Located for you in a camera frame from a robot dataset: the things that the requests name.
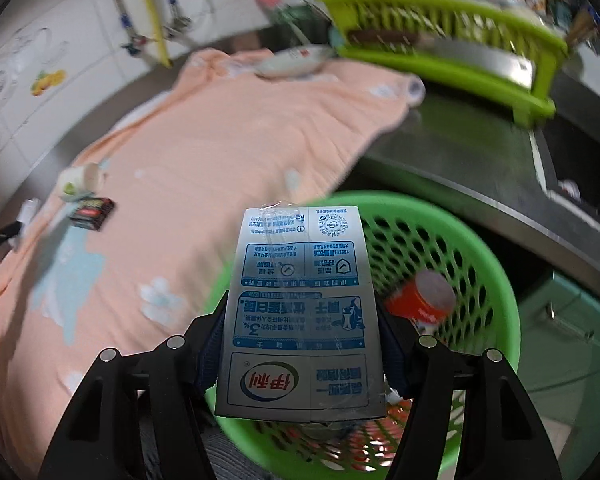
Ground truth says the metal water valve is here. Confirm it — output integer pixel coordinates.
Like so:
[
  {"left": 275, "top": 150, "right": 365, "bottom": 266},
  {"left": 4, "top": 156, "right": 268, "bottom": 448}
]
[
  {"left": 121, "top": 34, "right": 154, "bottom": 57},
  {"left": 161, "top": 16, "right": 194, "bottom": 42}
]

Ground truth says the red can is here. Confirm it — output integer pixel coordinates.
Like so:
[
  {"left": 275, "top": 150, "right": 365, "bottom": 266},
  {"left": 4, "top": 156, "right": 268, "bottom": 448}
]
[{"left": 384, "top": 269, "right": 457, "bottom": 335}]

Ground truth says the steel drip tray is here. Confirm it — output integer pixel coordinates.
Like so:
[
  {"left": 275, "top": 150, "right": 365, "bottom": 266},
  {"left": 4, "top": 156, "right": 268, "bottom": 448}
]
[{"left": 427, "top": 40, "right": 537, "bottom": 92}]

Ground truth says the steel sink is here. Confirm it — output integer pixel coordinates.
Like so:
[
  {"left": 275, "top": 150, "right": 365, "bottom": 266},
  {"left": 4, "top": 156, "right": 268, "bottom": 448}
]
[{"left": 530, "top": 127, "right": 600, "bottom": 223}]

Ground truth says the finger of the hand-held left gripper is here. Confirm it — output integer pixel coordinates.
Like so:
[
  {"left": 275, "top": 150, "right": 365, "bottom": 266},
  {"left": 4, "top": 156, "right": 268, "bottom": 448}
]
[{"left": 0, "top": 222, "right": 26, "bottom": 261}]

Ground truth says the cluster of condiment bottles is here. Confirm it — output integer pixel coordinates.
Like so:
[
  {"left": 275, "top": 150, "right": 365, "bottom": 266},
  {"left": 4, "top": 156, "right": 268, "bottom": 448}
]
[{"left": 525, "top": 0, "right": 600, "bottom": 43}]

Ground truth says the lime green dish rack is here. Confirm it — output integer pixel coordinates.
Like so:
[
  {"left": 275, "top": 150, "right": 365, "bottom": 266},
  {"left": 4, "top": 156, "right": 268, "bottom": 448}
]
[{"left": 315, "top": 0, "right": 570, "bottom": 128}]

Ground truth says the blue white milk carton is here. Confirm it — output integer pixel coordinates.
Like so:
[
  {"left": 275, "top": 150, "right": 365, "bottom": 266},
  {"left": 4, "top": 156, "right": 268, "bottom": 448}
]
[{"left": 214, "top": 205, "right": 388, "bottom": 422}]

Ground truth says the teal cabinet door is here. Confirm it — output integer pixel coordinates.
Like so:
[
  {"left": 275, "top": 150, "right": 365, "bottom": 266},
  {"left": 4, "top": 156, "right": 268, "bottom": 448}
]
[{"left": 517, "top": 269, "right": 600, "bottom": 461}]

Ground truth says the small black box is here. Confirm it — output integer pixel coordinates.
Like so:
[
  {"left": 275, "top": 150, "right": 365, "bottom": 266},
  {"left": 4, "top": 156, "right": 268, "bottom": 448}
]
[{"left": 70, "top": 197, "right": 117, "bottom": 232}]

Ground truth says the green mesh basket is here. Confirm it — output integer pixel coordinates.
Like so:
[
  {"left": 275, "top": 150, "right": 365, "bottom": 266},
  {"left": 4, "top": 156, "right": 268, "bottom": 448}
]
[{"left": 202, "top": 189, "right": 522, "bottom": 480}]

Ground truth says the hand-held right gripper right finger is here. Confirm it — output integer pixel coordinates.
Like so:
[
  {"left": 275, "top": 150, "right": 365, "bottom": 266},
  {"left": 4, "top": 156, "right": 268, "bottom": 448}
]
[{"left": 377, "top": 302, "right": 563, "bottom": 480}]

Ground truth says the peach printed towel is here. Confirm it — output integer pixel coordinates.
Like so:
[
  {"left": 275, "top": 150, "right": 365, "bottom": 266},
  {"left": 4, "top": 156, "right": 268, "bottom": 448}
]
[{"left": 0, "top": 47, "right": 427, "bottom": 461}]

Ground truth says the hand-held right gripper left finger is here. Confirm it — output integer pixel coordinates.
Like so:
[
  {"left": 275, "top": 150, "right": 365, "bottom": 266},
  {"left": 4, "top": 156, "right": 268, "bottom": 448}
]
[{"left": 40, "top": 290, "right": 231, "bottom": 480}]

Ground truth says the white paper cup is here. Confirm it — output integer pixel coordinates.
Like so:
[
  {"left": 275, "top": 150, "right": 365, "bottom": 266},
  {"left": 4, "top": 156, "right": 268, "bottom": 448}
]
[{"left": 60, "top": 162, "right": 108, "bottom": 202}]

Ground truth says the clear plastic bowl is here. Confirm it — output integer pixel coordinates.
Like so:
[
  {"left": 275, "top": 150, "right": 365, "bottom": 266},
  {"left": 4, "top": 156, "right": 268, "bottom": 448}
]
[{"left": 254, "top": 45, "right": 333, "bottom": 79}]

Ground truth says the citrus fruit wall sticker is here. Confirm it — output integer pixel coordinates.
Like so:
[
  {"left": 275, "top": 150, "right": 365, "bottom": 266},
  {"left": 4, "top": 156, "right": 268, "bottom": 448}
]
[{"left": 30, "top": 70, "right": 67, "bottom": 97}]

